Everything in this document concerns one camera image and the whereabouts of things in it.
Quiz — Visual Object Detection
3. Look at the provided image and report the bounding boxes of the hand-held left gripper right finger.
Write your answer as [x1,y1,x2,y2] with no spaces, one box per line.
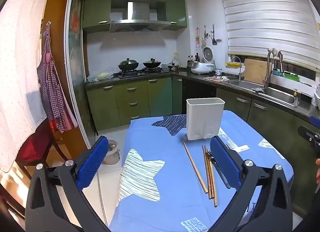
[209,136,293,232]

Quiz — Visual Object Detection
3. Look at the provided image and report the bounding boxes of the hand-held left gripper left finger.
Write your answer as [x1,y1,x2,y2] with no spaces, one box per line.
[25,136,110,232]

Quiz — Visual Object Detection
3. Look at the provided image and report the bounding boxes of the metal fork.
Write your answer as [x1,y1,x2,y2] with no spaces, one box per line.
[208,151,231,189]

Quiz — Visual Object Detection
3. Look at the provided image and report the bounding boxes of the dark brown wooden chopstick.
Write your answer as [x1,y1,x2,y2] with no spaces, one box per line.
[204,146,215,198]

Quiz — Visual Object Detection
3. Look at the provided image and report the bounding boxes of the light wooden chopstick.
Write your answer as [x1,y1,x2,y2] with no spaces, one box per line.
[202,146,212,200]
[182,141,209,194]
[206,148,218,208]

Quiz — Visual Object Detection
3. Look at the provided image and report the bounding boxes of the white plastic utensil holder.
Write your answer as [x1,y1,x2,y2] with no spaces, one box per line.
[186,98,225,141]

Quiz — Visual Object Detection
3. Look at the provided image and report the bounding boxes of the beige trash bin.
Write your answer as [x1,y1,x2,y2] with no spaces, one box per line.
[102,139,121,165]

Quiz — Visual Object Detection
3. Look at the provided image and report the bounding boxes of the stainless steel sink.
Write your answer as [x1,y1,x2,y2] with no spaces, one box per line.
[229,80,299,108]

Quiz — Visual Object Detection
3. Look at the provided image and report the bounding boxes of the green dish tray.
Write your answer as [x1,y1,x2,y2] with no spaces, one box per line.
[272,68,301,82]

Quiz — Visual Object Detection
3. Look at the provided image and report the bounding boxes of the wooden chair red cushion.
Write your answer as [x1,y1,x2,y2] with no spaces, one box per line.
[14,120,68,180]

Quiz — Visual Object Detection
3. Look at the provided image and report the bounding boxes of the blue star-print tablecloth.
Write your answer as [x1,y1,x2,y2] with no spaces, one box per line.
[109,110,294,232]

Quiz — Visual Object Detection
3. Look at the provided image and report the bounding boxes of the tall steel faucet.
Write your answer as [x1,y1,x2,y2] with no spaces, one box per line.
[262,48,283,89]

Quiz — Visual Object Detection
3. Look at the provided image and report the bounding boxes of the wooden cutting board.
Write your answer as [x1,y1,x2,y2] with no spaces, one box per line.
[244,58,272,85]

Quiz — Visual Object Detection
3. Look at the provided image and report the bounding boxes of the red checkered apron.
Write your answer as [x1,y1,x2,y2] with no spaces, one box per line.
[37,26,78,133]

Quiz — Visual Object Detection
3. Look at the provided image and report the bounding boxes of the pink dish cloth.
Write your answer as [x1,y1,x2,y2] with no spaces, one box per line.
[204,75,229,82]

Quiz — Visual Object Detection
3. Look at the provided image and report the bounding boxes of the dark stone countertop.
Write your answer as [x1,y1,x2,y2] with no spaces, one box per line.
[85,68,320,123]

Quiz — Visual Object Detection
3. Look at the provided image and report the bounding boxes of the small curved steel faucet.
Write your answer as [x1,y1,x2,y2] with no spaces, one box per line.
[231,57,243,81]

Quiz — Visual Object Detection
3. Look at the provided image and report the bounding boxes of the yellow sink caddy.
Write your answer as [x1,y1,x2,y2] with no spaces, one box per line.
[225,61,247,68]

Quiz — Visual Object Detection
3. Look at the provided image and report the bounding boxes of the white rice cooker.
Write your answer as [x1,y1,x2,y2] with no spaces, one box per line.
[190,47,216,75]

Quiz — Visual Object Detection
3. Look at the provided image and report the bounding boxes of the black gas stove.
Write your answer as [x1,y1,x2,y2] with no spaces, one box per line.
[119,68,163,79]

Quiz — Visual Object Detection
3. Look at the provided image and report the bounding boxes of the large black lidded wok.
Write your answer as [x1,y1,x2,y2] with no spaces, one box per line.
[118,58,139,71]

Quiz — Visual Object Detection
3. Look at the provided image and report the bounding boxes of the printed glass sliding door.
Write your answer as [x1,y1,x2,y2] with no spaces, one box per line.
[65,0,98,149]

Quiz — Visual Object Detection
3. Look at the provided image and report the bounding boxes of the white window blind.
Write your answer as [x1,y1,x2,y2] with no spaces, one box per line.
[216,0,320,70]

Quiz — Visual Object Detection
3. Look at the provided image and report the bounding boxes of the small black lidded wok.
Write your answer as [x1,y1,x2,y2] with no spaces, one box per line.
[142,57,162,69]

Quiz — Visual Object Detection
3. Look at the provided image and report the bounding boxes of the white dotted curtain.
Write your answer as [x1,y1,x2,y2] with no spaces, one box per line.
[0,0,53,173]

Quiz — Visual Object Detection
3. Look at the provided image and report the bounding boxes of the steel range hood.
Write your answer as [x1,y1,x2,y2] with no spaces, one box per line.
[109,2,171,33]

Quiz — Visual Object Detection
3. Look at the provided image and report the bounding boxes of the green wall cabinets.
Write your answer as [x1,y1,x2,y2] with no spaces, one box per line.
[82,0,188,33]

